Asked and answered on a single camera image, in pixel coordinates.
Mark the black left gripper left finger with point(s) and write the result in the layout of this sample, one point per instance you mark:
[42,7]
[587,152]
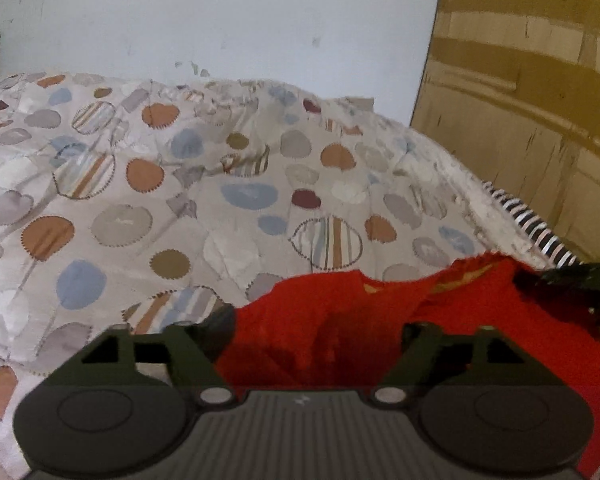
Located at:
[194,349]

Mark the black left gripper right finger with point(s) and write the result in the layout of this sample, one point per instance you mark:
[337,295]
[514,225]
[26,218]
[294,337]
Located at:
[430,360]

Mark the red long-sleeve shirt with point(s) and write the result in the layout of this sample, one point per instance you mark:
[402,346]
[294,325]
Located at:
[343,330]

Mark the striped bed sheet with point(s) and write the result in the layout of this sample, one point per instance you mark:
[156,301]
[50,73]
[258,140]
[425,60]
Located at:
[535,227]

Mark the patterned beige quilt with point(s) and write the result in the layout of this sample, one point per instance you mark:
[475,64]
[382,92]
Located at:
[134,202]

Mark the wooden wardrobe panel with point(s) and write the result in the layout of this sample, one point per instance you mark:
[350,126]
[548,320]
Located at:
[512,89]

